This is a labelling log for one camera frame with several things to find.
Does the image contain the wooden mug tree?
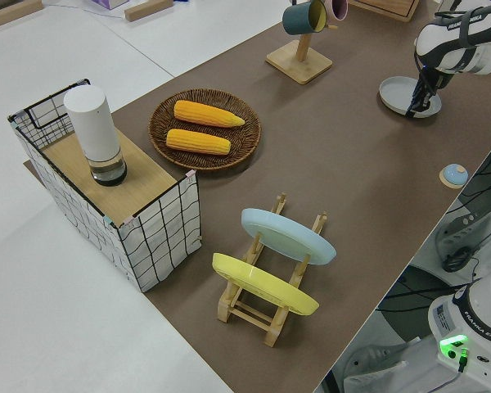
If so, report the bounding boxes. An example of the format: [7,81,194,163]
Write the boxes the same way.
[264,0,338,86]

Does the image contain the white cylinder with dark base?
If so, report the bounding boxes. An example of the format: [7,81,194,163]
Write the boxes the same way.
[62,85,128,187]

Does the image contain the gray round plate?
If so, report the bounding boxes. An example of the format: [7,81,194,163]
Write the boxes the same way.
[378,76,443,120]

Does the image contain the light blue plate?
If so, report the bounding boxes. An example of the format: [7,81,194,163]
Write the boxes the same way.
[241,207,337,266]

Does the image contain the purple box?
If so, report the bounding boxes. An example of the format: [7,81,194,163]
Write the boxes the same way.
[88,0,130,11]

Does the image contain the wooden block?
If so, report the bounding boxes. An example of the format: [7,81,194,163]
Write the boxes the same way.
[0,0,44,29]
[124,0,175,22]

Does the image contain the wooden board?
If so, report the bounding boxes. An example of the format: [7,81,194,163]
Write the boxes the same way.
[40,129,178,227]

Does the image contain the blue dome with wooden knob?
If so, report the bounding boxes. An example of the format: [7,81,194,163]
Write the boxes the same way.
[439,163,470,190]

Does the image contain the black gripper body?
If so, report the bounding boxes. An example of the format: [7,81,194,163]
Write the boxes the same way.
[417,69,447,99]

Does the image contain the black coiled cable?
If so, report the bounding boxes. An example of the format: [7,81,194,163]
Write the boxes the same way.
[440,244,478,274]

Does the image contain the black wire basket white liner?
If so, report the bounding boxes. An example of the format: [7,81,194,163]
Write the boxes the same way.
[7,77,202,294]

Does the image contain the pink mug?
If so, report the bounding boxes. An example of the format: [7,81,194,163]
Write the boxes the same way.
[325,0,349,21]

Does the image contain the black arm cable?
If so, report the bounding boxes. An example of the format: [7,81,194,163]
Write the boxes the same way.
[412,11,482,83]

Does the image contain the round wicker basket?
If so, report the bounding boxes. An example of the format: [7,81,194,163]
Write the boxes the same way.
[148,88,263,172]

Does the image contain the wooden cabinet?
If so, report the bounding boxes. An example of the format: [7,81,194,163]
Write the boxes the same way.
[346,0,421,24]

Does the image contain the yellow plate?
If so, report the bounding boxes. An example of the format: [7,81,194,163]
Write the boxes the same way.
[211,252,321,318]

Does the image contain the wooden dish rack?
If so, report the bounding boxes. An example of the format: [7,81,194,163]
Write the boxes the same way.
[216,192,329,348]

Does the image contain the white metal stand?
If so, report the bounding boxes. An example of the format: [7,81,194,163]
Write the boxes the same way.
[432,200,491,276]

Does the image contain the teal mug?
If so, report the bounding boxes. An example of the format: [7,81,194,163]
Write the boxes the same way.
[282,0,329,36]

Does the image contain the yellow corn cob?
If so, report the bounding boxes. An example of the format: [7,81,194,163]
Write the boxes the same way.
[173,100,246,129]
[165,128,232,157]

